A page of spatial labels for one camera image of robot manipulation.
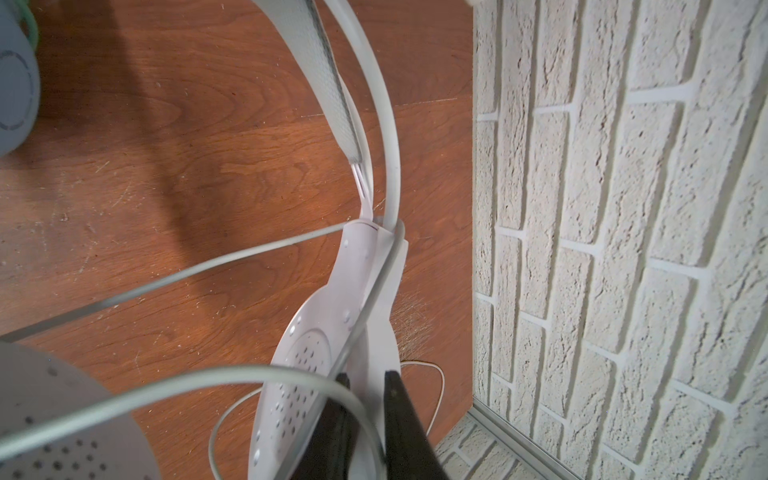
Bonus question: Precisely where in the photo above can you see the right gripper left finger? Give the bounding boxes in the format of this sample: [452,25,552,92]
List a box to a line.
[291,400,359,480]

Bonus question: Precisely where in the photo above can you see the pink blue cat-ear headphones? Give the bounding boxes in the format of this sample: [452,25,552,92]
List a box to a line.
[0,0,41,156]

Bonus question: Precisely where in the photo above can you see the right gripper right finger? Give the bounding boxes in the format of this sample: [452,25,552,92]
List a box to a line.
[383,370,449,480]

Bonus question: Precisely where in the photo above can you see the white headphone cable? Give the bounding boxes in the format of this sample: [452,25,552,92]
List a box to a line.
[0,218,446,480]

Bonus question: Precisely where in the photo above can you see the white headphones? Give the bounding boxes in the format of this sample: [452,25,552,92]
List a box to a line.
[1,1,407,479]

